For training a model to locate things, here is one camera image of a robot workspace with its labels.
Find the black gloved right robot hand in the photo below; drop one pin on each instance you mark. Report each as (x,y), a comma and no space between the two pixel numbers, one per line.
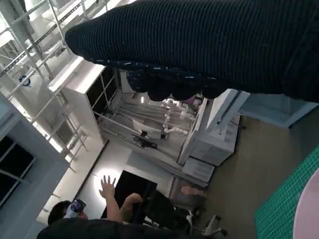
(199,42)

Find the pink bowl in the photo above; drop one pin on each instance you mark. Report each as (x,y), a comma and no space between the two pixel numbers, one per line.
(309,211)

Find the large white mesh cabinet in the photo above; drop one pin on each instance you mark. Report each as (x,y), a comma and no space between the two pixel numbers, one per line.
(211,144)

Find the grey glass box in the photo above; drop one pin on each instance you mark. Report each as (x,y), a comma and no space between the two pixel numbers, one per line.
(279,109)

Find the small white mesh cabinet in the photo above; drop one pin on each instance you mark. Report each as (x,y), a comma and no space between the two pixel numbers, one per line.
(199,170)

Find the white shelf cabinet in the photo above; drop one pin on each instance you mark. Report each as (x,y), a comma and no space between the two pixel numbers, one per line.
(79,99)

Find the black flat panel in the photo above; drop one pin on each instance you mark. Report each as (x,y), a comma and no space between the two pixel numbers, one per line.
(134,184)

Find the person's hand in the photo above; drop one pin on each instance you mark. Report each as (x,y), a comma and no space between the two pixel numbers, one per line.
(107,188)

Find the round blue sign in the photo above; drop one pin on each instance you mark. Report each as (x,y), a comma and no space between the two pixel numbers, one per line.
(25,81)

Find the green cutting mat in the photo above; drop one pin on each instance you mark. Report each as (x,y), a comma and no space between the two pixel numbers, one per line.
(281,204)

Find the VR headset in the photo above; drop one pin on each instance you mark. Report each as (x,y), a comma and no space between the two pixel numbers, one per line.
(76,207)

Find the person with headset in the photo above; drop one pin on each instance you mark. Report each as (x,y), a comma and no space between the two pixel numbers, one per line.
(99,230)

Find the black camera on tripod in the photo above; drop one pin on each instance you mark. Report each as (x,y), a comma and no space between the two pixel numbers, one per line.
(144,142)

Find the metal scaffold frame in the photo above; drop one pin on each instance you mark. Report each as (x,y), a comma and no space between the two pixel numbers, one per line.
(47,64)

